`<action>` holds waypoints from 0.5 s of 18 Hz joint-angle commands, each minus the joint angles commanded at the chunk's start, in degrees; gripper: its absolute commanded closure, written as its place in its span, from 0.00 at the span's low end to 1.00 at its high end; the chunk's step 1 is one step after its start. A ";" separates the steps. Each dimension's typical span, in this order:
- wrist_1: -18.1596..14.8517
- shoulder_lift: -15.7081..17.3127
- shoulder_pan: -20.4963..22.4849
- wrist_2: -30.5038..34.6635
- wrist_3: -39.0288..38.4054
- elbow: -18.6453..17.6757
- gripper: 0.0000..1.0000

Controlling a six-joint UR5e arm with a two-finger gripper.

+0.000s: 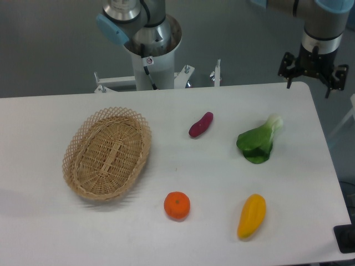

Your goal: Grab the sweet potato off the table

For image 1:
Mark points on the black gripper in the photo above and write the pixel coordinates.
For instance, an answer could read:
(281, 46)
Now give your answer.
(315, 65)

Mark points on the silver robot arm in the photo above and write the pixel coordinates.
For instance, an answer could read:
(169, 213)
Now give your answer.
(324, 24)

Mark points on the silver robot base arm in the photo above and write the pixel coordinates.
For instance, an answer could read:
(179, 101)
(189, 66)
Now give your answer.
(140, 26)

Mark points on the purple sweet potato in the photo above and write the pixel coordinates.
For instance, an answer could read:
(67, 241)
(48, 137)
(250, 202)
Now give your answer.
(202, 125)

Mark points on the green bok choy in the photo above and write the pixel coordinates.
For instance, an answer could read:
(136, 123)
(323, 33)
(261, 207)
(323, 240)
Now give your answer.
(256, 144)

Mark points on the yellow mango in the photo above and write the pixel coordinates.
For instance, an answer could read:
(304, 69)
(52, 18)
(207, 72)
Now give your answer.
(252, 216)

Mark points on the black device at table edge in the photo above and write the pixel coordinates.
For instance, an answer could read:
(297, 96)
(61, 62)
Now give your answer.
(345, 238)

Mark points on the orange tangerine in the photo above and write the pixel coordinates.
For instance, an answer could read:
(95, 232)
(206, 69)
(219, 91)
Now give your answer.
(177, 205)

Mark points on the woven wicker basket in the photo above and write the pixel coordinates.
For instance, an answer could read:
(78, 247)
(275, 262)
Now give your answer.
(107, 154)

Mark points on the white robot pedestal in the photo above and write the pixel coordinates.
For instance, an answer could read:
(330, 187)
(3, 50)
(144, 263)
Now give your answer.
(155, 69)

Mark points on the white metal mounting frame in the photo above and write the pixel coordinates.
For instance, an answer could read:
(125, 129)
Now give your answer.
(154, 81)

